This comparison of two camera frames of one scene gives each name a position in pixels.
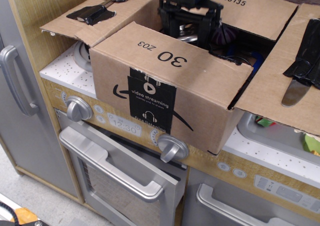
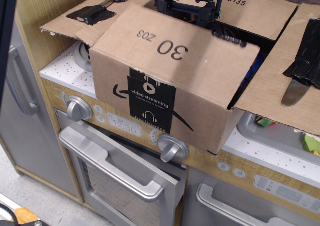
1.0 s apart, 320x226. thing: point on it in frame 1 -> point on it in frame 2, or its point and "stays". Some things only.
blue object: (230, 52) -> (253, 69)
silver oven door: (125, 184) stays
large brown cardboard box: (265, 60) stays
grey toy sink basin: (278, 135) stays
